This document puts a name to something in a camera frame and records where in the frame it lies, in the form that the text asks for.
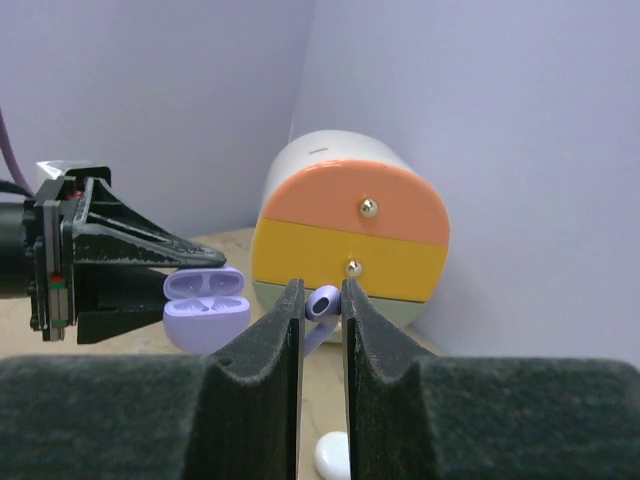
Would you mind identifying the purple earbud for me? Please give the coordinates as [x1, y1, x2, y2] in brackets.
[303, 285, 341, 356]

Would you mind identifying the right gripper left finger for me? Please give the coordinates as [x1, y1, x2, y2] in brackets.
[1, 280, 305, 479]

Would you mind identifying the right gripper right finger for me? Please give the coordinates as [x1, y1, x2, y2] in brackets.
[342, 280, 639, 479]

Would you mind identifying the round mini drawer cabinet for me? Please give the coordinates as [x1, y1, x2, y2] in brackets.
[251, 130, 451, 327]

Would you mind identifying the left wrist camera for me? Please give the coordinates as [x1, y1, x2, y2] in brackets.
[34, 160, 94, 192]

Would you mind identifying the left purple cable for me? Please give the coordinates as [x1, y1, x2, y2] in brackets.
[0, 107, 31, 196]

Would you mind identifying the white earbud charging case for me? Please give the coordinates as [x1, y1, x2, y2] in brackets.
[314, 431, 351, 480]

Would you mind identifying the purple earbud charging case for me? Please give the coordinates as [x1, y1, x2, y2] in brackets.
[162, 266, 251, 354]

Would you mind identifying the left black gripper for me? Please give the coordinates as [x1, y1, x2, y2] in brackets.
[1, 169, 226, 345]

